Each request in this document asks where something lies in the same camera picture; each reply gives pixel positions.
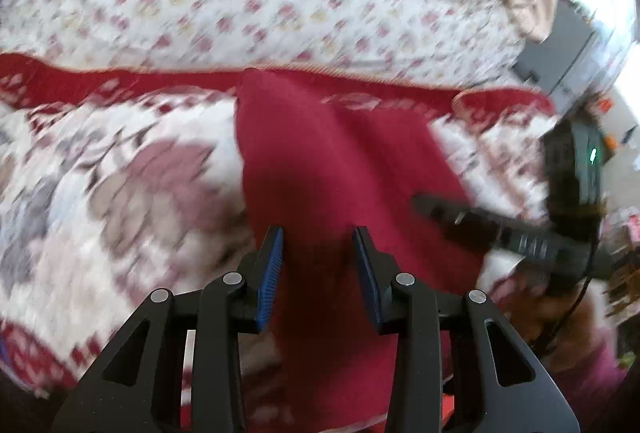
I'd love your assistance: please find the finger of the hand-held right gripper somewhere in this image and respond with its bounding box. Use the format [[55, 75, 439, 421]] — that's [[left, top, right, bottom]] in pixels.
[[411, 194, 553, 260]]

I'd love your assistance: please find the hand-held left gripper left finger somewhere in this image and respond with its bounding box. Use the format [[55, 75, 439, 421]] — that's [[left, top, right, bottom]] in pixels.
[[50, 225, 286, 433]]

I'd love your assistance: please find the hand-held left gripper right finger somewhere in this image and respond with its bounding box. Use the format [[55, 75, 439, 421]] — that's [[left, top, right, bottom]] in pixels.
[[351, 225, 581, 433]]

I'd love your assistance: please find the dark red shirt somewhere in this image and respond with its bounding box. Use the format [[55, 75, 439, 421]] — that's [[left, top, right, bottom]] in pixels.
[[234, 67, 503, 433]]

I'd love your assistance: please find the person's right forearm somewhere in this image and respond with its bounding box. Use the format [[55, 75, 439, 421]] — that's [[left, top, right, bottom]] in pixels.
[[500, 283, 632, 396]]

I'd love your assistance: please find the grey box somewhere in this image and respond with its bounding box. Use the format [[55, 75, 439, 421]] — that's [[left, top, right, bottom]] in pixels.
[[514, 0, 602, 95]]

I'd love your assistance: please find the red and white patterned blanket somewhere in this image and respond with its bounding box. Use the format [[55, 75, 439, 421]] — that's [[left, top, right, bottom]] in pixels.
[[0, 52, 557, 416]]

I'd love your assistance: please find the black cable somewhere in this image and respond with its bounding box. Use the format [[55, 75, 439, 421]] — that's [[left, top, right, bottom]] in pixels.
[[530, 278, 593, 349]]

